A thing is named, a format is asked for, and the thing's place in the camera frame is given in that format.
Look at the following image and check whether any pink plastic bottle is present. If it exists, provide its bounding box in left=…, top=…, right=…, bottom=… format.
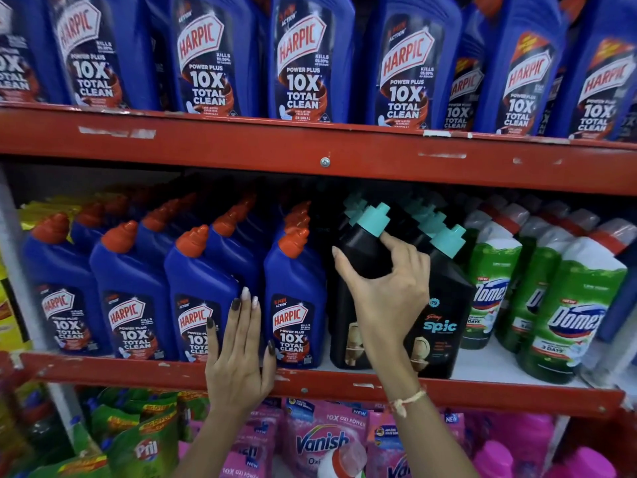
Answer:
left=563, top=446, right=618, bottom=478
left=473, top=440, right=514, bottom=478
left=468, top=413, right=556, bottom=461

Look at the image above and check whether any row of large blue bottles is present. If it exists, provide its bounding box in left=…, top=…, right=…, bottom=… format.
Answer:
left=0, top=0, right=637, bottom=144

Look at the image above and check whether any black teal-capped cleaner bottle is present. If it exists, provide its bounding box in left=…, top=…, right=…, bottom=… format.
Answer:
left=329, top=202, right=399, bottom=370

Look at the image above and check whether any group of orange-capped blue bottles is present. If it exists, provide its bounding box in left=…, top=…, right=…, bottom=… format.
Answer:
left=20, top=188, right=329, bottom=370

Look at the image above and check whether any pile of green pouches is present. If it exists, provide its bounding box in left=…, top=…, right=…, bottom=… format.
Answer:
left=27, top=387, right=211, bottom=478

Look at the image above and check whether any red metal shelf beam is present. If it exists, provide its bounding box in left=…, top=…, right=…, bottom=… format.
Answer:
left=0, top=102, right=637, bottom=197
left=0, top=350, right=626, bottom=420

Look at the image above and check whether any white shelf board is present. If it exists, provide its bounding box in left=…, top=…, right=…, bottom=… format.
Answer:
left=316, top=336, right=595, bottom=390

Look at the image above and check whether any beige thread bracelet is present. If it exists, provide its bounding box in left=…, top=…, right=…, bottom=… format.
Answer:
left=389, top=389, right=428, bottom=419

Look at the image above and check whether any group of green cleaner bottles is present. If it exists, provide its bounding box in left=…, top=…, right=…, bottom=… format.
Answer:
left=455, top=194, right=637, bottom=385

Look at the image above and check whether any person's left hand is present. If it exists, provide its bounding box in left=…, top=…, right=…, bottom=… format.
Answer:
left=205, top=287, right=278, bottom=419

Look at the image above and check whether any person's right hand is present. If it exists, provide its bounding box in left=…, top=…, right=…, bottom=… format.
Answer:
left=331, top=232, right=432, bottom=365

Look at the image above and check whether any yellow packet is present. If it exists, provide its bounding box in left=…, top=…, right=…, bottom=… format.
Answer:
left=0, top=264, right=32, bottom=353

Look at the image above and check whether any white bottle with red cap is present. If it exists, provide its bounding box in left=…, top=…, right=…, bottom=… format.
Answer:
left=317, top=439, right=368, bottom=478

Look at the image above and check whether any row of black bottles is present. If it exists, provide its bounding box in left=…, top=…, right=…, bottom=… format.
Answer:
left=338, top=190, right=477, bottom=380

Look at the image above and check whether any stack of pink pouches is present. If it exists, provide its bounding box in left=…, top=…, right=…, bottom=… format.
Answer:
left=178, top=397, right=468, bottom=478

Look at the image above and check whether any person's right forearm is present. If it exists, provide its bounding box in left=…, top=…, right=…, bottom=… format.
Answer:
left=367, top=351, right=481, bottom=478

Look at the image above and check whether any person's left forearm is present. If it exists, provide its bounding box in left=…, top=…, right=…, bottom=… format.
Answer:
left=172, top=410, right=260, bottom=478

